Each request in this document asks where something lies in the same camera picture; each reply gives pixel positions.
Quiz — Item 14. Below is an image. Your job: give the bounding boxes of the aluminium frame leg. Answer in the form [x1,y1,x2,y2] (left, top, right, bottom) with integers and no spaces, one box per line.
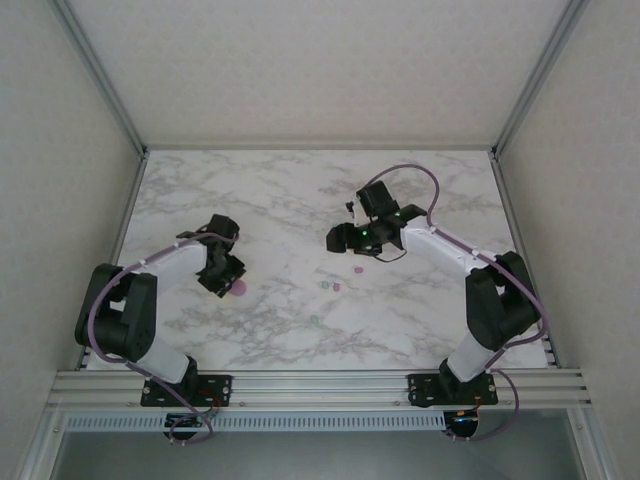
[17,407,69,480]
[569,407,619,480]

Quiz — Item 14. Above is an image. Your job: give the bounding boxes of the wide aluminium mounting rail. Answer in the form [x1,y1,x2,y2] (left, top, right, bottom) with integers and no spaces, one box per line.
[47,368,594,411]

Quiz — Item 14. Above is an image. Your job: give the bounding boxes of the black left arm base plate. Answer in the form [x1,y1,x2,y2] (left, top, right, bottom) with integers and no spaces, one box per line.
[139,373,235,408]

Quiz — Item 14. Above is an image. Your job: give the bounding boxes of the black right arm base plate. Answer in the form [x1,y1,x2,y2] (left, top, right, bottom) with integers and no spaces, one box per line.
[406,372,500,407]

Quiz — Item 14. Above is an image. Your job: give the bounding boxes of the white slotted cable duct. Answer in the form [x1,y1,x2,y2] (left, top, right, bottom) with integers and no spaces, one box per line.
[63,411,447,432]

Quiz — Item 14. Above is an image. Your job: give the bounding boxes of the aluminium frame post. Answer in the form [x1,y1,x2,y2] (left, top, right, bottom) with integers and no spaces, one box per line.
[491,0,592,155]
[49,0,150,155]

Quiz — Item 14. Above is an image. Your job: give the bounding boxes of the aluminium table side rail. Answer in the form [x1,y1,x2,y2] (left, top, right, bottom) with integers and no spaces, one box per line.
[491,152,560,369]
[74,152,150,372]

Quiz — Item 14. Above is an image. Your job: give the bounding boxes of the aluminium table end rail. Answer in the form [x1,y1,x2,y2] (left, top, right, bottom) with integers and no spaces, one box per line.
[143,144,497,153]

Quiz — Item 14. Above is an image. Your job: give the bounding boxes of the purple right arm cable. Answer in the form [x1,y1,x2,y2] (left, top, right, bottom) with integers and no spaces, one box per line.
[367,163,547,444]

